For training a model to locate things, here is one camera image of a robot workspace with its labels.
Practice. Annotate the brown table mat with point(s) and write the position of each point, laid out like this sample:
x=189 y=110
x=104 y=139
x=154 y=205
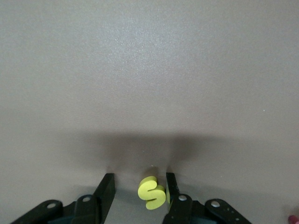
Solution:
x=116 y=70

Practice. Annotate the yellow foam letter s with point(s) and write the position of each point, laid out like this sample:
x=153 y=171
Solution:
x=151 y=193

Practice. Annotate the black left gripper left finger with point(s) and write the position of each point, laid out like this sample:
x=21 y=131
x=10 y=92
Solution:
x=105 y=196

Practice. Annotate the dark red foam letter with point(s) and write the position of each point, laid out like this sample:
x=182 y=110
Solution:
x=294 y=219

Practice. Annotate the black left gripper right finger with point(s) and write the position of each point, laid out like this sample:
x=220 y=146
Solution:
x=174 y=186

